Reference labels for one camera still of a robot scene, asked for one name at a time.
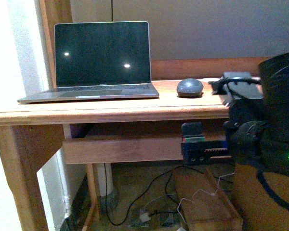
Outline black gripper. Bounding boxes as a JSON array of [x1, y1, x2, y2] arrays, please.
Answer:
[[181, 122, 232, 165]]

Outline dark grey computer mouse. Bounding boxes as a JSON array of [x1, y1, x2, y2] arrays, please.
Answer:
[[176, 78, 204, 98]]

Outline wooden keyboard drawer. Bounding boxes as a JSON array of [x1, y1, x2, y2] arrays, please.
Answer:
[[63, 135, 183, 164]]

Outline wooden crate on floor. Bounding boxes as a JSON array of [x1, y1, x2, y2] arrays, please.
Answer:
[[172, 167, 243, 231]]

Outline white power adapter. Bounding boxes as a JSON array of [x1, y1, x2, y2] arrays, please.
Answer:
[[139, 209, 151, 223]]

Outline grey open laptop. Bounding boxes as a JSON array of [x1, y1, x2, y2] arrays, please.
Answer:
[[19, 21, 159, 104]]

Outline wooden desk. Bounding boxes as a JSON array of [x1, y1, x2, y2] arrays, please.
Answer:
[[0, 56, 263, 231]]

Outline black floor cable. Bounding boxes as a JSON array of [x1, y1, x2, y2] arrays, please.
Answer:
[[103, 163, 232, 226]]

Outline black camera cable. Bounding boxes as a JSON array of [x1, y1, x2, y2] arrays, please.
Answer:
[[214, 78, 262, 97]]

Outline white thin cable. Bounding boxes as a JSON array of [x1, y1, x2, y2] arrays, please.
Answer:
[[177, 173, 236, 224]]

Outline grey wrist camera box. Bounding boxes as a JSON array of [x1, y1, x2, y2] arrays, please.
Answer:
[[208, 71, 264, 106]]

